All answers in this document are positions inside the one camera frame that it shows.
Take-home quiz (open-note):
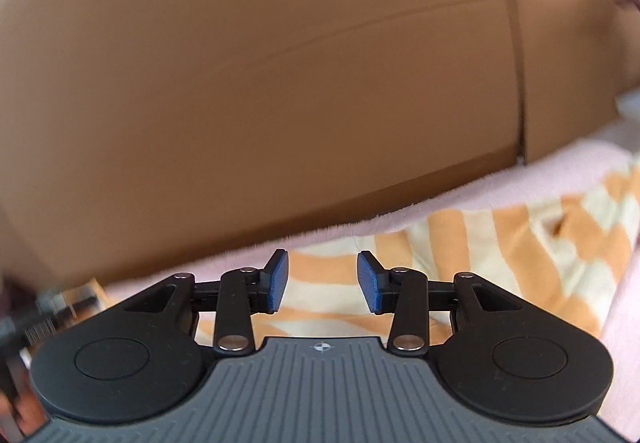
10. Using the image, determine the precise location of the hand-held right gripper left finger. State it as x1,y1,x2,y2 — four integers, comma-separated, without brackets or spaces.
120,249,290,357

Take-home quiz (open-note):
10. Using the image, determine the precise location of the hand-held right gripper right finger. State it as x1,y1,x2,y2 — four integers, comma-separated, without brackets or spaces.
357,250,531,357

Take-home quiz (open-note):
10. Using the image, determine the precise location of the orange white striped garment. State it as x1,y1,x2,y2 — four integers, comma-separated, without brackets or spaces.
60,163,640,349

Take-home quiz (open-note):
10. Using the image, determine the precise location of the large labelled cardboard box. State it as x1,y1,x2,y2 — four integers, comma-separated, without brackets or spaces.
0,0,528,286

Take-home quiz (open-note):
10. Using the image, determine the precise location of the pink fleece blanket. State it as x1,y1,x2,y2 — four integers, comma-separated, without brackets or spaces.
95,123,640,443

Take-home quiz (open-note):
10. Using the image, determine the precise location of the cardboard box with tape patch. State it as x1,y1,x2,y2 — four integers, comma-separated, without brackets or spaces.
495,0,640,165

